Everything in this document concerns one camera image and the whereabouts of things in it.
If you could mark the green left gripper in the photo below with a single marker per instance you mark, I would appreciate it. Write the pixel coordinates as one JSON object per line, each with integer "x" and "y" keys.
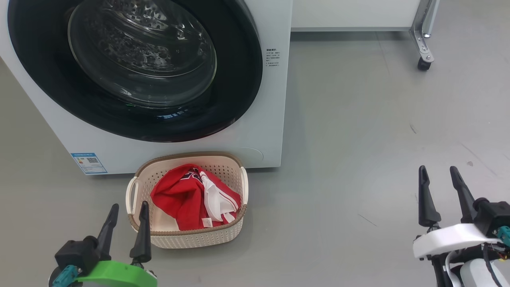
{"x": 119, "y": 277}

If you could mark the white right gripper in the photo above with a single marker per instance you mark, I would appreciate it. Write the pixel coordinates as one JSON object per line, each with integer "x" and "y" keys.
{"x": 450, "y": 239}

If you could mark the red white jersey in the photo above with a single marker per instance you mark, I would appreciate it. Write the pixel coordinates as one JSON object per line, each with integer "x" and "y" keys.
{"x": 175, "y": 199}

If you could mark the dark grey round bin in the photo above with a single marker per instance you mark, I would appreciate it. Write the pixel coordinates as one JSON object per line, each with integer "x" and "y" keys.
{"x": 239, "y": 91}

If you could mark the cream perforated laundry basket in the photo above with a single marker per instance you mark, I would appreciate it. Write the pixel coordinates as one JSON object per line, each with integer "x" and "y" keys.
{"x": 191, "y": 237}

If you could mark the white front-load washing machine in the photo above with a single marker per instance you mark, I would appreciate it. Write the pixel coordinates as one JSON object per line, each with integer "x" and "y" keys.
{"x": 275, "y": 119}

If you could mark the blue energy label sticker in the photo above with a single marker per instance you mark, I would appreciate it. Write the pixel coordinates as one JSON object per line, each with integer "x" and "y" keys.
{"x": 89, "y": 163}

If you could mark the metal leg with caster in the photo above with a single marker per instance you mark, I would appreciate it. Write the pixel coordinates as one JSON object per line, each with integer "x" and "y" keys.
{"x": 420, "y": 40}

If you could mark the white partition panel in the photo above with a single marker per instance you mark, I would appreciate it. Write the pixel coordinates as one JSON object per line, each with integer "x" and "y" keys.
{"x": 350, "y": 12}

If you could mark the printed text label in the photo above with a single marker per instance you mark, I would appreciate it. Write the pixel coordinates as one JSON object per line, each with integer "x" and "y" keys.
{"x": 273, "y": 57}

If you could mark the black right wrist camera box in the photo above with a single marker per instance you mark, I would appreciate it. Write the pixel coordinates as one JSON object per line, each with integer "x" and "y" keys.
{"x": 494, "y": 217}

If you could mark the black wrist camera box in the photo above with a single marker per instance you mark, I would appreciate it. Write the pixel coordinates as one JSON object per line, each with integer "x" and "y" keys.
{"x": 494, "y": 217}
{"x": 75, "y": 253}

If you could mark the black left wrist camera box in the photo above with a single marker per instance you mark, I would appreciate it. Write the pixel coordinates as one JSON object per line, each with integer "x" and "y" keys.
{"x": 75, "y": 253}

